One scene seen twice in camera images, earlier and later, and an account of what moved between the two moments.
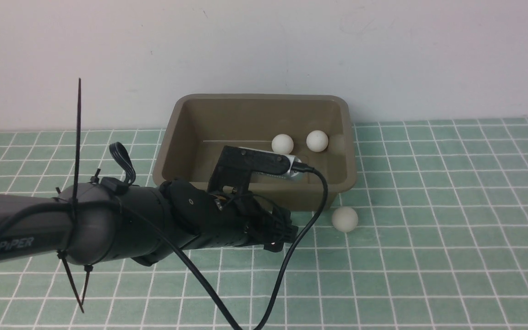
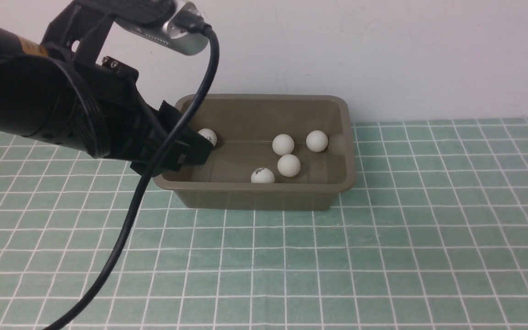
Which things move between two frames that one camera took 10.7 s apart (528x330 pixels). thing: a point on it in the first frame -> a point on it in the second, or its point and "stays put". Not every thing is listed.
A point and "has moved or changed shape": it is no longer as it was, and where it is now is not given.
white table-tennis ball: (344, 219) has moved or changed shape
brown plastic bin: (198, 127) stays put
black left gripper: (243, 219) -> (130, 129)
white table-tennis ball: (282, 144) stays put
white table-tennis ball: (317, 141) stays put
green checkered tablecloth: (448, 224) stays put
